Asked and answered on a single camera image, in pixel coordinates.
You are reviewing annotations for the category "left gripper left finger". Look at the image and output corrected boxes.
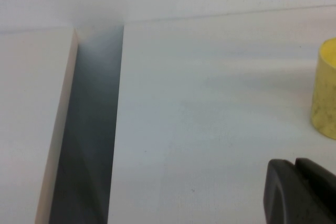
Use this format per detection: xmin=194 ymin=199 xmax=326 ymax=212
xmin=264 ymin=158 xmax=336 ymax=224

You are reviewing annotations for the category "yellow plastic cup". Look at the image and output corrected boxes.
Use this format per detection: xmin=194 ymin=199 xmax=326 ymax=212
xmin=311 ymin=37 xmax=336 ymax=140

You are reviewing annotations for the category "white side table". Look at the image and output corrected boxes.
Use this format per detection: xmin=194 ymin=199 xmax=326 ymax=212
xmin=0 ymin=26 xmax=79 ymax=224

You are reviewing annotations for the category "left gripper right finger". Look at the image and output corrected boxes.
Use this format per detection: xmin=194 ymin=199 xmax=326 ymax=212
xmin=296 ymin=157 xmax=336 ymax=200

